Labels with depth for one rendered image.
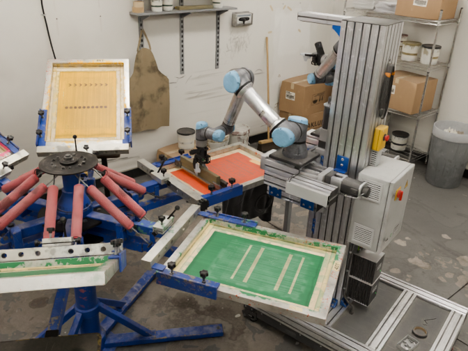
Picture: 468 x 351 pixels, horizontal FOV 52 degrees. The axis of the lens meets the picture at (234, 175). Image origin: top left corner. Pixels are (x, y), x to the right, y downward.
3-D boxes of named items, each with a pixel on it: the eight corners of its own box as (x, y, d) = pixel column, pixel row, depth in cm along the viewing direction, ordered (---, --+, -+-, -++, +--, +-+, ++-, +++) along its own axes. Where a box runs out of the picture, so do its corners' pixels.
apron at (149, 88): (167, 123, 528) (165, 26, 482) (171, 125, 523) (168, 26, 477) (125, 134, 497) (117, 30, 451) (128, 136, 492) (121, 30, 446)
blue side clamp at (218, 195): (237, 191, 305) (237, 181, 302) (242, 194, 302) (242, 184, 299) (199, 205, 288) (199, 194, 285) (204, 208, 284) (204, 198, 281)
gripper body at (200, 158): (200, 166, 302) (201, 149, 297) (193, 161, 308) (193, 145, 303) (210, 164, 307) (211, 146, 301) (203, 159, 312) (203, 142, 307)
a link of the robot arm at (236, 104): (248, 60, 283) (221, 126, 311) (239, 63, 275) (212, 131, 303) (264, 70, 280) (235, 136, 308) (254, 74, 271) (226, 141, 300)
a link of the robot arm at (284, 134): (306, 131, 266) (242, 63, 273) (294, 140, 255) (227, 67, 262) (293, 145, 274) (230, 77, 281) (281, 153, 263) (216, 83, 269)
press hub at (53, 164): (106, 316, 332) (87, 135, 273) (134, 350, 305) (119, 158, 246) (51, 342, 309) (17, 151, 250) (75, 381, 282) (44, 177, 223)
